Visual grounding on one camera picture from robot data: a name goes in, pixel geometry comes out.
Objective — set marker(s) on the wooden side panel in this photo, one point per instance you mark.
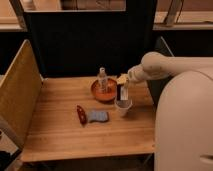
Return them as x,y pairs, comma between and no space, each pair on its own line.
19,90

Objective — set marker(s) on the red pocket knife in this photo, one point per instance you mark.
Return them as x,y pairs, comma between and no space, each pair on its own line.
82,115

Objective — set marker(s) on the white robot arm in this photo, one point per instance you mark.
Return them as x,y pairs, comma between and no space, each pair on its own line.
184,115

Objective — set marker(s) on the orange ceramic bowl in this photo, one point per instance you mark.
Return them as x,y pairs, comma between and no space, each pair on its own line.
106,94

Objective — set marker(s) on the blue eraser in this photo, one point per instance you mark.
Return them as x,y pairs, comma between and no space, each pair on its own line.
98,116

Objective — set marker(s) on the black back panel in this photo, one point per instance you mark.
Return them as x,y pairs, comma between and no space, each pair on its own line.
79,43

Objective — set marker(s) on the white ceramic cup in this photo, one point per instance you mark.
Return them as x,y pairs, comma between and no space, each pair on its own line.
122,107

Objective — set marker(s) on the clear plastic bottle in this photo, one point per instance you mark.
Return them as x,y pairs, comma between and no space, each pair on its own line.
103,80

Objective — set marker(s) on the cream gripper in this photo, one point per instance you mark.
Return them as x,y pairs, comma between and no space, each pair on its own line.
122,87

